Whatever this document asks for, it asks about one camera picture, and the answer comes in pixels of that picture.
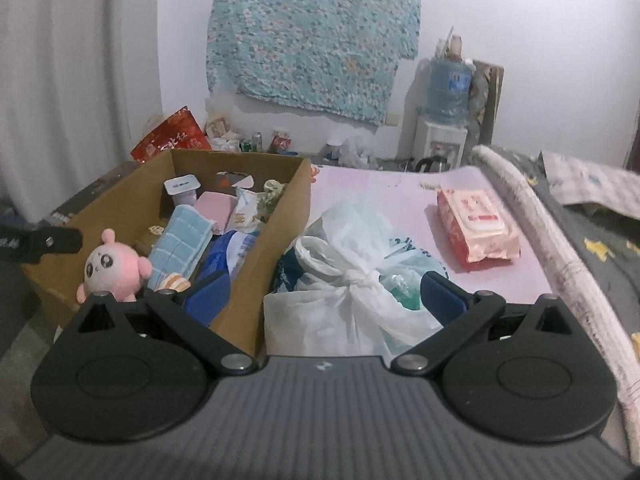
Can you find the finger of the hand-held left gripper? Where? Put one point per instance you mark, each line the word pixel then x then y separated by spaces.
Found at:
pixel 40 244

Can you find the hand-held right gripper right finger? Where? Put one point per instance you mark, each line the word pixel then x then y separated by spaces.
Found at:
pixel 442 296

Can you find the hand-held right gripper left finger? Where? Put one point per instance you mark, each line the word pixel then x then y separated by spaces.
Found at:
pixel 207 295

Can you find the orange striped cloth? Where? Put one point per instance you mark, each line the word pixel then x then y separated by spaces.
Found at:
pixel 172 282

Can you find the blue white wipes pack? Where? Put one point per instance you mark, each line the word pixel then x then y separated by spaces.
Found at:
pixel 230 252

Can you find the light blue towel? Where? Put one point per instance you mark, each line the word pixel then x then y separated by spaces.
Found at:
pixel 182 240

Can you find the pink plush toy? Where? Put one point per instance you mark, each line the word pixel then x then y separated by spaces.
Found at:
pixel 112 265

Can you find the pink towel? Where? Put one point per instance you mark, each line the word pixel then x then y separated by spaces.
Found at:
pixel 215 210

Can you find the white blue wrapper packet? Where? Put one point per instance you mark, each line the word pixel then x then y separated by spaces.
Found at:
pixel 244 212

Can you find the brown cardboard box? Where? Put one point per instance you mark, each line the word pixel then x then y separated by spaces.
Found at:
pixel 280 240

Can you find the green white scrunchie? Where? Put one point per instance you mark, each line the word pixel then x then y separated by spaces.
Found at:
pixel 272 197

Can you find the pink wet wipes pack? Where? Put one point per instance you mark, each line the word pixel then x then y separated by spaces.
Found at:
pixel 475 230

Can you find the white plastic bag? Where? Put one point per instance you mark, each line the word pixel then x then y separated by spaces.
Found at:
pixel 345 270

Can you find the electric kettle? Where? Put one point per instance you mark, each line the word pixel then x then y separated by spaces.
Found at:
pixel 431 165

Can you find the green drink bottle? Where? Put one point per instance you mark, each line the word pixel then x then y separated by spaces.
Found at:
pixel 251 142

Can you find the grey star blanket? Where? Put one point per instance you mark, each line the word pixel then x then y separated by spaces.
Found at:
pixel 600 260

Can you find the beige paper bag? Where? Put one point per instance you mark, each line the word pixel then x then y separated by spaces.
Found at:
pixel 222 132

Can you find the red snack bag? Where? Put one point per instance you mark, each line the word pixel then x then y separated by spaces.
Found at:
pixel 170 135

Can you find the crumpled white plastic bags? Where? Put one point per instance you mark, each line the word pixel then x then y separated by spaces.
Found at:
pixel 352 152

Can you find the checkered cloth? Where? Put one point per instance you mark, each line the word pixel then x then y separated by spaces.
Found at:
pixel 590 185

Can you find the patterned board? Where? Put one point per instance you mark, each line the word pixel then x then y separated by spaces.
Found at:
pixel 487 105

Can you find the blue water jug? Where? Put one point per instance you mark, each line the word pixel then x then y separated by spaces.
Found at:
pixel 450 90

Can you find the pink bottle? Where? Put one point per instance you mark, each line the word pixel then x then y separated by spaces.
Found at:
pixel 456 46

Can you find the wall socket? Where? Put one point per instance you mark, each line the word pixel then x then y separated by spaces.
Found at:
pixel 395 119

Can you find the floral wall cloth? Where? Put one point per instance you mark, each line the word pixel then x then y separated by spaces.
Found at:
pixel 310 35

